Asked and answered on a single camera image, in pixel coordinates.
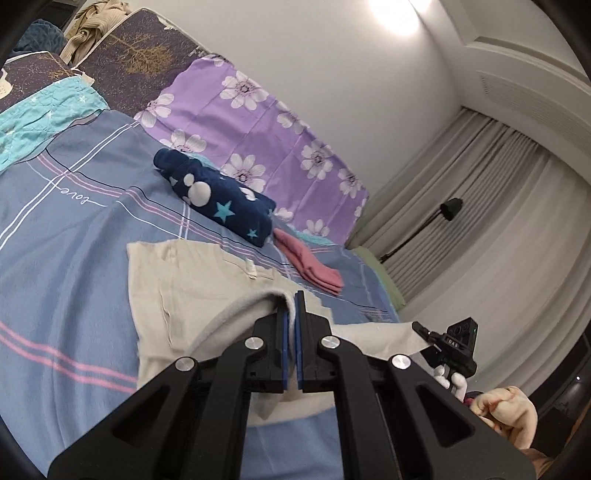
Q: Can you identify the black floor lamp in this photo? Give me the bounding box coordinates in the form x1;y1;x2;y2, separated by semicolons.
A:
379;198;464;264

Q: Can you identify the black camera box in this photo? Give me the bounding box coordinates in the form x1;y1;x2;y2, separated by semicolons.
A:
447;317;478;356

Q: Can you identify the folded pink garment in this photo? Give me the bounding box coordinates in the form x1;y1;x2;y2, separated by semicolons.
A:
273;228;344;296

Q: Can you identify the navy star fleece bundle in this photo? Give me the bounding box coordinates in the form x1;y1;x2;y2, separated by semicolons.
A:
153;148;276;247

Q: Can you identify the purple floral pillow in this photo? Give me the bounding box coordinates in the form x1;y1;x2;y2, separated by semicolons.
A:
134;56;369;244

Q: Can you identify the right white-gloved hand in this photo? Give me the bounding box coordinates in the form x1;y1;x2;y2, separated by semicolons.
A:
433;365;468;402

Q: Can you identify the dark tree-print pillow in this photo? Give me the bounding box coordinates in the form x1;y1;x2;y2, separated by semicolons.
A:
76;8;211;116

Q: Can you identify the teal quilted blanket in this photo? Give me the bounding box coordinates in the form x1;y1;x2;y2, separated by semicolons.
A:
1;76;109;171

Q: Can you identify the dark teal knitted blanket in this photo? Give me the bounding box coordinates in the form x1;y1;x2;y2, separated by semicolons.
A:
8;19;67;58

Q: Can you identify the dark deer-print duvet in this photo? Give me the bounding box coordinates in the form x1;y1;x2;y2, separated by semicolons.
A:
0;51;82;111

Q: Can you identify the blue plaid bed sheet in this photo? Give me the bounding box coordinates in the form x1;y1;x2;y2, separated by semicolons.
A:
1;111;400;472

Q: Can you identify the beige crumpled clothes pile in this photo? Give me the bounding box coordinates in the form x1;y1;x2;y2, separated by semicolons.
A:
60;0;132;66

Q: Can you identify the grey pleated curtain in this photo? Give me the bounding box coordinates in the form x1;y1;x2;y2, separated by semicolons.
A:
349;109;590;393

